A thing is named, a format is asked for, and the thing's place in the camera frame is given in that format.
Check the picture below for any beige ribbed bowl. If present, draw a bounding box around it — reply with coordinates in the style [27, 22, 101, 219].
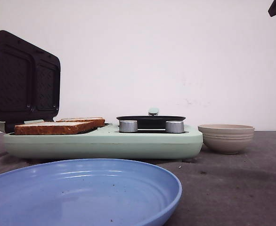
[198, 124, 255, 154]

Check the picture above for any white bread slice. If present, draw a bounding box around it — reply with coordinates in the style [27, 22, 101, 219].
[57, 117, 105, 127]
[15, 121, 94, 135]

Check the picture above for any mint green sandwich maker lid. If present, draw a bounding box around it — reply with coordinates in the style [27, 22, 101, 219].
[0, 30, 61, 133]

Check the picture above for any mint green breakfast maker base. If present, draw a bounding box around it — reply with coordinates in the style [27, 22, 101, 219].
[3, 124, 203, 159]

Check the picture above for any right silver control knob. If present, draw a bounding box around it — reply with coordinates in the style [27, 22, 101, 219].
[165, 121, 185, 134]

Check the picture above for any silver control knob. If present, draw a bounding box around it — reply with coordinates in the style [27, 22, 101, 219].
[119, 120, 138, 133]
[165, 121, 185, 134]

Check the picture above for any small black frying pan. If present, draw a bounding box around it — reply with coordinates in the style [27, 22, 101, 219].
[116, 115, 186, 129]

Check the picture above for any left silver control knob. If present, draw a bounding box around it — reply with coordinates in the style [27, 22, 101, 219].
[119, 120, 138, 133]

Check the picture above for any blue plate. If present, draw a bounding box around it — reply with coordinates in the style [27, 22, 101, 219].
[0, 159, 182, 226]

